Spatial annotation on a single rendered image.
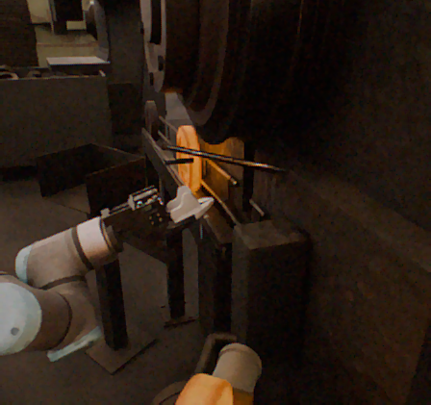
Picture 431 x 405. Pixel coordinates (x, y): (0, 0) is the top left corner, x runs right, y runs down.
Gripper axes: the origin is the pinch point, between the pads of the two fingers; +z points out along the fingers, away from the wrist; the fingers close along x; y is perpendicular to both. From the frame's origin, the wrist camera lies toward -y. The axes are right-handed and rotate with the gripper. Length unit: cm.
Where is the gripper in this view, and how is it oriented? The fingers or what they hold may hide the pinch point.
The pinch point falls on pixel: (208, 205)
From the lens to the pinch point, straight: 78.5
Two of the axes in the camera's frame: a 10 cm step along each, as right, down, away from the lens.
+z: 9.1, -3.9, 1.2
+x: -2.8, -3.8, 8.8
